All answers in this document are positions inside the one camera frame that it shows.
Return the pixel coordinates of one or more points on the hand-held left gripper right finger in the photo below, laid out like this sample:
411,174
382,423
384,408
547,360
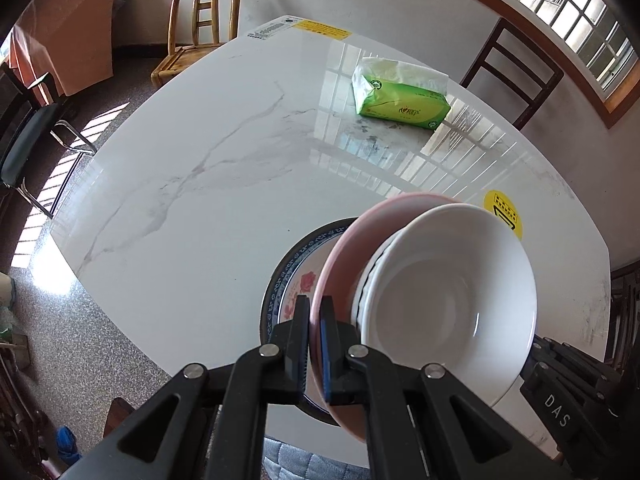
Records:
327,360

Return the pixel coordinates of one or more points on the white bowl with pink base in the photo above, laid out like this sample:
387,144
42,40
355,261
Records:
450,300

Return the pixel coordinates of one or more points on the grey quilted cloth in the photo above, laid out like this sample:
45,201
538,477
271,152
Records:
310,462

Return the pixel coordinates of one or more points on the blue object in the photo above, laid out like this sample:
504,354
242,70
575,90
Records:
67,445

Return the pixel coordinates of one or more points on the round yellow sticker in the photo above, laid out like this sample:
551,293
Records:
502,210

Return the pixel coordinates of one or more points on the wooden framed window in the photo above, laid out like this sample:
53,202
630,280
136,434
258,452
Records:
607,110

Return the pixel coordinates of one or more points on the white bowl with blue stripes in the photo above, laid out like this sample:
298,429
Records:
364,290

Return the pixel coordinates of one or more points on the orange cardboard box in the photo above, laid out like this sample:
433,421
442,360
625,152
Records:
65,30

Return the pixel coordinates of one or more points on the dark wooden chair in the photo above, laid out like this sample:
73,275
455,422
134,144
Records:
530,42

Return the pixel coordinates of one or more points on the dark wooden furniture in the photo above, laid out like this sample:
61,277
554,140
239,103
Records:
627,310

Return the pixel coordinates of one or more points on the black office chair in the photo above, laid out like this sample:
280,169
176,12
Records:
25,135

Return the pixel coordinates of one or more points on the white table label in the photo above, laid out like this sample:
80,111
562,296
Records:
270,27

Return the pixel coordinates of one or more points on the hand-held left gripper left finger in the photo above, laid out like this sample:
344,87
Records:
303,350

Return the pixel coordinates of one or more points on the green tissue pack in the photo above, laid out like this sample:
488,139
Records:
400,102

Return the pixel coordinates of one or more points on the yellow rectangular sticker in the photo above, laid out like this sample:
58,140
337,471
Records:
320,28

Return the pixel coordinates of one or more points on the blue floral plate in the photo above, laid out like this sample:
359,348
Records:
290,260
263,320

